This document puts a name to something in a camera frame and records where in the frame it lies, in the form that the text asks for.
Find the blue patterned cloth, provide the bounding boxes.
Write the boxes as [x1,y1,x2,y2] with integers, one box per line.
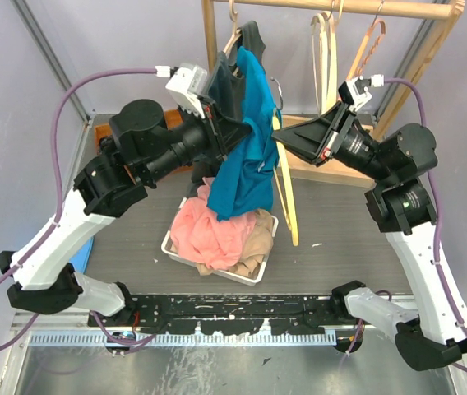
[69,238,95,273]

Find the blue t shirt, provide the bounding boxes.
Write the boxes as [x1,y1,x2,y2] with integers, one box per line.
[207,47,280,221]

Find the wooden hanger blue shirt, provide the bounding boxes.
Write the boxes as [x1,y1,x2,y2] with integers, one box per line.
[269,76,300,248]

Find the brown wooden compartment tray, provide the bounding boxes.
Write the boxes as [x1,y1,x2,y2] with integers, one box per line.
[95,109,193,173]

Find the pink t shirt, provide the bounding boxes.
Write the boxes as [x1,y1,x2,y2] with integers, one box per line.
[170,177,257,270]

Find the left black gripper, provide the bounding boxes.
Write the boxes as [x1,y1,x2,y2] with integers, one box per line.
[146,95,255,186]

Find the wooden clothes rack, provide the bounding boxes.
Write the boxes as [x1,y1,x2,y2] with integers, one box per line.
[201,1,465,187]

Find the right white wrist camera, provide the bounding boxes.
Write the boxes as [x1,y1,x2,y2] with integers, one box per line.
[338,74,385,113]

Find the wooden hanger with metal hook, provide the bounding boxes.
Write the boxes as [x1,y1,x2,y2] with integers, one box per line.
[346,1,386,80]

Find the beige t shirt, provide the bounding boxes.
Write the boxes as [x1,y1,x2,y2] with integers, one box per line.
[191,209,273,277]

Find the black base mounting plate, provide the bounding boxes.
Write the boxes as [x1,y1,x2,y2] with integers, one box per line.
[101,294,358,336]

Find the wooden hanger grey shirt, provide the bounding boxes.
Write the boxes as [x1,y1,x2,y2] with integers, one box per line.
[223,0,243,58]

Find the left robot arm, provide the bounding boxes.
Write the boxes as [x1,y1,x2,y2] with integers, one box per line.
[0,99,251,326]

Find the white plastic basket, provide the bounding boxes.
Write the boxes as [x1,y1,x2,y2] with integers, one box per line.
[161,198,279,286]

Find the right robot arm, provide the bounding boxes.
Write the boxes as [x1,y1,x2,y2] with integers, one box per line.
[272,102,467,371]

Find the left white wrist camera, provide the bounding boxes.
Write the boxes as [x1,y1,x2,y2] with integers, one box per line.
[155,63,208,119]

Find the grey t shirt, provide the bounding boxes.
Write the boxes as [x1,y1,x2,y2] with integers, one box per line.
[187,20,269,186]

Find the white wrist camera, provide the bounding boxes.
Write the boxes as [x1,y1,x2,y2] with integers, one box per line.
[155,63,208,119]
[338,74,385,113]

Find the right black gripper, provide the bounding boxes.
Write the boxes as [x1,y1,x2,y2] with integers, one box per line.
[270,99,395,184]

